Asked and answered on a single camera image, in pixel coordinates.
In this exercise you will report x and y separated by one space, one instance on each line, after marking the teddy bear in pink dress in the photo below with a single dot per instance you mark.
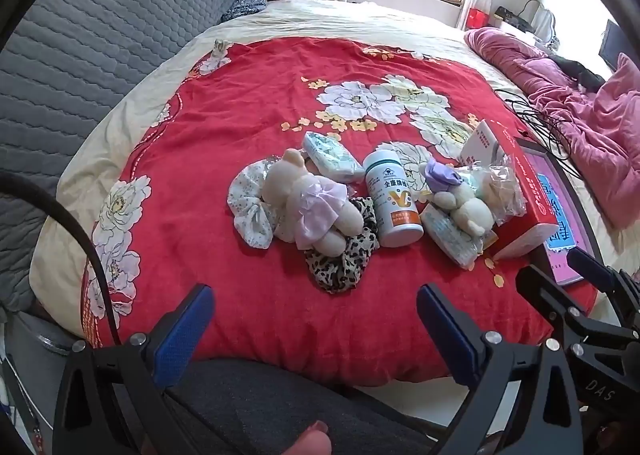
310 200

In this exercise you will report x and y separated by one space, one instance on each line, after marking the grey quilted headboard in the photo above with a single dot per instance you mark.
100 35

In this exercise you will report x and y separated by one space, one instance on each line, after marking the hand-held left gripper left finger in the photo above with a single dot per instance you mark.
182 335

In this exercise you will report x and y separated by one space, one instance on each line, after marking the dark-framed pink tray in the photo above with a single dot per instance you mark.
547 170

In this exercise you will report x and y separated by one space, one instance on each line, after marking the black monitor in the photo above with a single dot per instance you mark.
615 45

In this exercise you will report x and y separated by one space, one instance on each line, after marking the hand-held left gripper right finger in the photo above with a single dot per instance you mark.
445 332

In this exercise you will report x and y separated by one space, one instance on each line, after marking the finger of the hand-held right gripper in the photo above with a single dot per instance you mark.
545 295
595 267

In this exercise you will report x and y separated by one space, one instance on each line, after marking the pale green tissue pack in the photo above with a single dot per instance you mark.
450 240

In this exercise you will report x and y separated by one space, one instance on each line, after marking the blue-green floral tissue pack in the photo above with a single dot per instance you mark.
330 157

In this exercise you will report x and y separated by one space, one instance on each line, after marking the white polka dot scrunchie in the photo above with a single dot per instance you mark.
250 215

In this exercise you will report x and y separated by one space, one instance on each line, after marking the small teddy bear purple hat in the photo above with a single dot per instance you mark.
465 207

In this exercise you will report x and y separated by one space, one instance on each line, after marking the red floral blanket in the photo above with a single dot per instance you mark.
225 110

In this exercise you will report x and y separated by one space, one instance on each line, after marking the red and white box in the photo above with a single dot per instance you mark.
530 195

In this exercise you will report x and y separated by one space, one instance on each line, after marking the white supplement bottle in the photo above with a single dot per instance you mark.
395 200

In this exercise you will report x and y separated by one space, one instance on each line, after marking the black garment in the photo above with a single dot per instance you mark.
580 70

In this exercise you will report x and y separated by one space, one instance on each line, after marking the red bag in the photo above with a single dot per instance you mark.
478 18

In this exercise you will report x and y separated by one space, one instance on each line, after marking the leopard print scrunchie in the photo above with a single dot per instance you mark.
345 265

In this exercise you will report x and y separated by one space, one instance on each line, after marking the clear bag with beige item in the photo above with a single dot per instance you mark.
505 190

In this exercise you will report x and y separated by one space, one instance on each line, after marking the pink duvet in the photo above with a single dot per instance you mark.
600 135

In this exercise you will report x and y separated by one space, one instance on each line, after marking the black bag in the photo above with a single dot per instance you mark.
512 17

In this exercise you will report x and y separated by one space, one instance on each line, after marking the person's grey trouser leg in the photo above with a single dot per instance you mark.
260 405

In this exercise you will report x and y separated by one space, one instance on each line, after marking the dark patterned cloth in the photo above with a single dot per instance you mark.
245 5

